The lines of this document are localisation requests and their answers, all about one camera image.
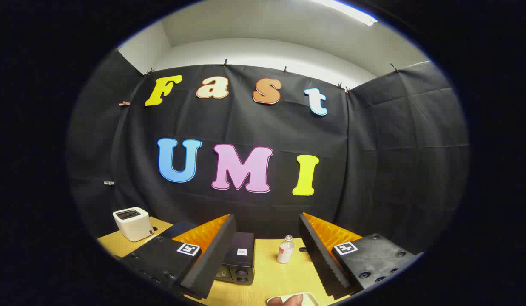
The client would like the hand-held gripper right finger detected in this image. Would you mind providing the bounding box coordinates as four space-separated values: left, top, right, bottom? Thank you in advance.
299 212 418 298

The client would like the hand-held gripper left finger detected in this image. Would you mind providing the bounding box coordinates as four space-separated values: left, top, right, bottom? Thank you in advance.
118 214 237 300

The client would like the black toaster oven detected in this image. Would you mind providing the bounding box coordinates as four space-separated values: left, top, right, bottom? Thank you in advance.
159 221 256 285

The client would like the cream square plate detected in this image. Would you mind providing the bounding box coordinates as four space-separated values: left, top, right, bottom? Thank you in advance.
267 292 319 306

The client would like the white boxy toaster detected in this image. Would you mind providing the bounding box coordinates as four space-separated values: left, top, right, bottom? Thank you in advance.
113 207 155 242

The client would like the clear bottle with red label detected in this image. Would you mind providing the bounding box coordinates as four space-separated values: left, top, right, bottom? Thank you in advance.
277 235 295 264

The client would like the black backdrop cloth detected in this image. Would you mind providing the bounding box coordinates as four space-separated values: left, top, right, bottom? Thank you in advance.
67 49 471 255

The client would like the ceiling light tube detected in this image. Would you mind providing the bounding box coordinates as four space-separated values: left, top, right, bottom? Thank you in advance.
312 0 378 27

